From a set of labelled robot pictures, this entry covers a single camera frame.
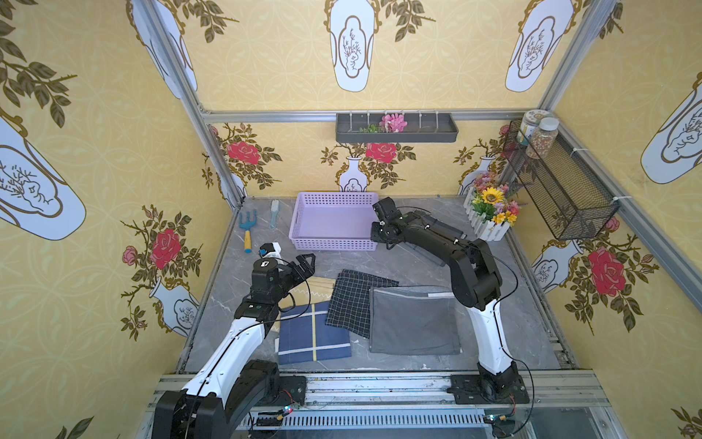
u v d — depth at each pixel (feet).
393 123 2.88
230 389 1.54
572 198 2.63
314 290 3.03
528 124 2.81
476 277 1.83
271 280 2.09
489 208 3.24
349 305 2.94
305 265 2.45
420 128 3.03
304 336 2.75
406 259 3.37
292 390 2.42
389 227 2.46
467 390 2.39
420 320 2.81
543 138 2.62
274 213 3.83
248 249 3.38
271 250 2.48
